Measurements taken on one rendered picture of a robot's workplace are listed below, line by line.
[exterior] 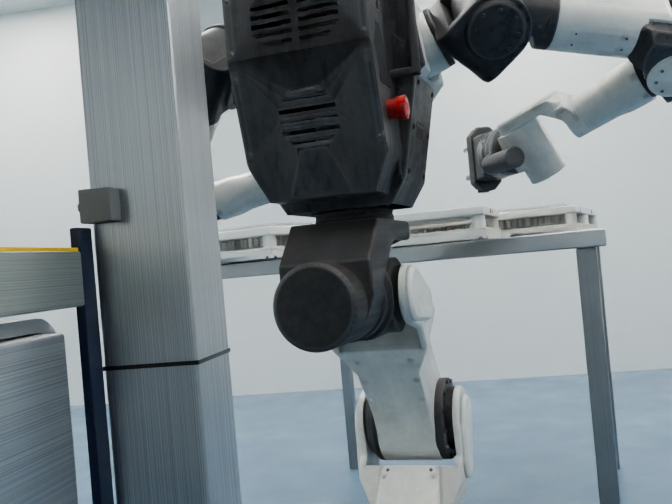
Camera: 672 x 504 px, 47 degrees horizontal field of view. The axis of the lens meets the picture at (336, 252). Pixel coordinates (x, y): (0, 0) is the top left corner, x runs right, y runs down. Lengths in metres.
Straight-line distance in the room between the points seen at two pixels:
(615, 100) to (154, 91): 0.91
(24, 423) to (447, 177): 4.94
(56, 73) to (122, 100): 5.68
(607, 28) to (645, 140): 4.27
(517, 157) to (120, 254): 0.92
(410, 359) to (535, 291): 4.06
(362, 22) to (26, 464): 0.72
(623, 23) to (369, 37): 0.37
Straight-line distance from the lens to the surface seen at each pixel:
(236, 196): 1.40
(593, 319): 1.66
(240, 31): 1.07
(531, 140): 1.33
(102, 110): 0.50
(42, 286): 0.44
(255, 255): 1.73
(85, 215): 0.48
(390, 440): 1.39
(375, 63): 1.01
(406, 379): 1.28
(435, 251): 1.66
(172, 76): 0.48
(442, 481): 1.39
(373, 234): 1.03
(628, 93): 1.27
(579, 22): 1.16
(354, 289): 0.96
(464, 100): 5.36
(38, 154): 6.14
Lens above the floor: 0.85
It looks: 1 degrees up
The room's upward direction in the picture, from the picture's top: 5 degrees counter-clockwise
